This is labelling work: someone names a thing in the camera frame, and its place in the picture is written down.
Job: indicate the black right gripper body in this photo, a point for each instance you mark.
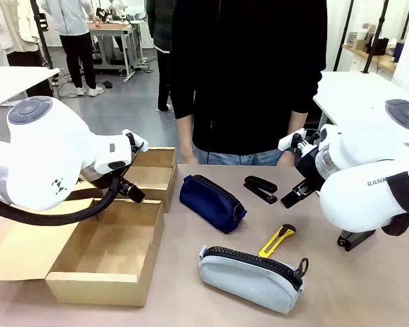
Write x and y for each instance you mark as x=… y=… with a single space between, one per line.
x=310 y=170

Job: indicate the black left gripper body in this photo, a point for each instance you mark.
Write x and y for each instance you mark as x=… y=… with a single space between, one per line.
x=100 y=180

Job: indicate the long black stapler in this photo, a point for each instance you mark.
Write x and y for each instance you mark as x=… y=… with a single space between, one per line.
x=260 y=185

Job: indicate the yellow black utility knife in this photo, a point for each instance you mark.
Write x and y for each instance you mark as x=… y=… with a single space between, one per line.
x=272 y=243

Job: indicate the short black stapler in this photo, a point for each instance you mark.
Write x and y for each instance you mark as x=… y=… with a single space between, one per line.
x=356 y=238

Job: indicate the navy blue pencil case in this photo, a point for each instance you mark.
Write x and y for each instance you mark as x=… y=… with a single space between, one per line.
x=208 y=204

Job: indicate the light grey pencil case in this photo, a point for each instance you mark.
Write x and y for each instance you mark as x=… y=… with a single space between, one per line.
x=249 y=282

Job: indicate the person left forearm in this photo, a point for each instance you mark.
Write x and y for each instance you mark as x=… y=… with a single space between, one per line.
x=296 y=121

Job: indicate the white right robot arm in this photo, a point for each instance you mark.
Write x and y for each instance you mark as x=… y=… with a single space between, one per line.
x=368 y=177

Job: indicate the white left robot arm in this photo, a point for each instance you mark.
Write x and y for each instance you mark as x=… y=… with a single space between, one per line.
x=37 y=150

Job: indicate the person right forearm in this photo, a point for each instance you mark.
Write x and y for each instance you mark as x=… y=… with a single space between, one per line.
x=185 y=136

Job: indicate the small open cardboard box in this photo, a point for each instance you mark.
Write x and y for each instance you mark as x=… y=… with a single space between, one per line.
x=156 y=173

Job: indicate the large open cardboard box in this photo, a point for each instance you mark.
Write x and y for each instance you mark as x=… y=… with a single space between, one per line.
x=105 y=238

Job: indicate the small black box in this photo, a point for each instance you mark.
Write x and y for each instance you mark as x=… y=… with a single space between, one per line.
x=381 y=47

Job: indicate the person left hand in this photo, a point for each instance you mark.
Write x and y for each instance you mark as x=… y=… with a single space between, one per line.
x=286 y=159

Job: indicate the person right hand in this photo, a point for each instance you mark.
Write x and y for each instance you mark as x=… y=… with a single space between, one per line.
x=189 y=159

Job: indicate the white table with grey leg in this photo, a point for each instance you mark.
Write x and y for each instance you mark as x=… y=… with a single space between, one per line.
x=354 y=95

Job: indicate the black shoes on floor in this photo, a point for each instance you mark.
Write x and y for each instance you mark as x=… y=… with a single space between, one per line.
x=107 y=84

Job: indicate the person torso black sweater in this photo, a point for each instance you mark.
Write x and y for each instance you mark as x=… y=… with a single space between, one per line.
x=249 y=68

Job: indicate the white side table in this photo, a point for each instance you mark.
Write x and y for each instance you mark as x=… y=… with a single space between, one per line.
x=10 y=83

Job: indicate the thin black stand pole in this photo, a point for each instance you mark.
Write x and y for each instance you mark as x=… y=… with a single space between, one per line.
x=343 y=34

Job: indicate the brown cardboard carton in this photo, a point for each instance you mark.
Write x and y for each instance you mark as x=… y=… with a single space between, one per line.
x=364 y=41

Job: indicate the bystander in white jacket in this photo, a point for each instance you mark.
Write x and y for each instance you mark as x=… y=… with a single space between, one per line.
x=73 y=41

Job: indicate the bystander in dark green jacket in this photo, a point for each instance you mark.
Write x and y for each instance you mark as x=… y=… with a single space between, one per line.
x=162 y=51

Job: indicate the grey background workbench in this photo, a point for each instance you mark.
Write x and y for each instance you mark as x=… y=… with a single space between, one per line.
x=117 y=37

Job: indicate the thick black stand pole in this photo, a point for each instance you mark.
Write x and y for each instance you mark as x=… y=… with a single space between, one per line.
x=375 y=37

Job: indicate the dark blue bottle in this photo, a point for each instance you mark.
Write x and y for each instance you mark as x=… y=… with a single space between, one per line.
x=398 y=51

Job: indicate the black tripod pole with clamp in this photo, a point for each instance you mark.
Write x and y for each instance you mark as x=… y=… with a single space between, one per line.
x=42 y=37

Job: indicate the bystander in cream coat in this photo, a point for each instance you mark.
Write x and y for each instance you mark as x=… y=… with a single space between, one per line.
x=17 y=30

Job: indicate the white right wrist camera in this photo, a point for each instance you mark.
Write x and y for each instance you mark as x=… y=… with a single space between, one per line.
x=289 y=140

